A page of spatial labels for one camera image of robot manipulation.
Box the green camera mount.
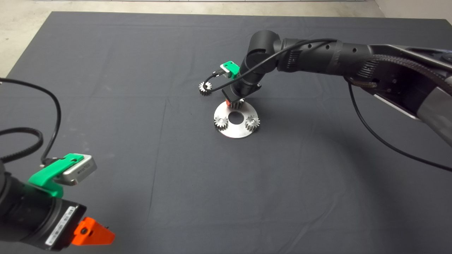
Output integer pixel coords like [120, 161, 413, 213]
[220, 61, 240, 79]
[28, 153, 84, 198]

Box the black braided arm hose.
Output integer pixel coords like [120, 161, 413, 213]
[348, 55, 452, 89]
[0, 128, 43, 163]

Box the thin black left camera cable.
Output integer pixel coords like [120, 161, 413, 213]
[0, 77, 63, 164]

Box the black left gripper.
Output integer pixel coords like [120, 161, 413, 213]
[25, 198, 115, 252]

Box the round metal plate with pins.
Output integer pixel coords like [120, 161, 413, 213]
[214, 101, 260, 139]

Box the silver left camera box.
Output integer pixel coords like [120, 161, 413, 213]
[56, 155, 97, 186]

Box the green left camera mount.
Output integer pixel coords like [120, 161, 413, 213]
[28, 153, 84, 198]

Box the green right camera mount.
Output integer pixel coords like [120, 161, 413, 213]
[220, 61, 240, 79]

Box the black braided right arm hose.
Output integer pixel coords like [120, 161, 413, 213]
[348, 55, 452, 89]

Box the dark grey table cloth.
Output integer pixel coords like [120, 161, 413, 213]
[0, 11, 452, 254]

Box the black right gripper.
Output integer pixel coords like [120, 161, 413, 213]
[222, 79, 262, 107]

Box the black braided left arm hose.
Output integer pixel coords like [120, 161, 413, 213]
[0, 128, 43, 163]

